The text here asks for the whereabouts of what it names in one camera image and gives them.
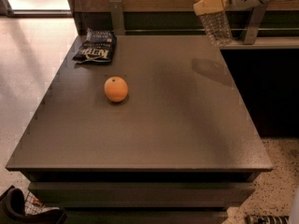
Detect clear plastic water bottle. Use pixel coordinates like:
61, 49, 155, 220
195, 10, 233, 48

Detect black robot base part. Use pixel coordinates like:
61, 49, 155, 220
0, 186, 67, 224

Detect dark blue chip bag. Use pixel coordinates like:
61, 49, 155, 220
73, 29, 117, 63

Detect orange fruit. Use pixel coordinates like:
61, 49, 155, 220
104, 77, 128, 103

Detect dark grey table with drawers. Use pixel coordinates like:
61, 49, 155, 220
7, 35, 273, 224

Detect black cylindrical floor object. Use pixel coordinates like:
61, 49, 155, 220
245, 215, 289, 224

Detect right metal wall bracket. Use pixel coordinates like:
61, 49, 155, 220
242, 4, 268, 45

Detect metal wall bracket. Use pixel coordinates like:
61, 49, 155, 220
109, 0, 125, 35
242, 4, 268, 45

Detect left metal wall bracket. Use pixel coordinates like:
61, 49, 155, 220
109, 0, 125, 35

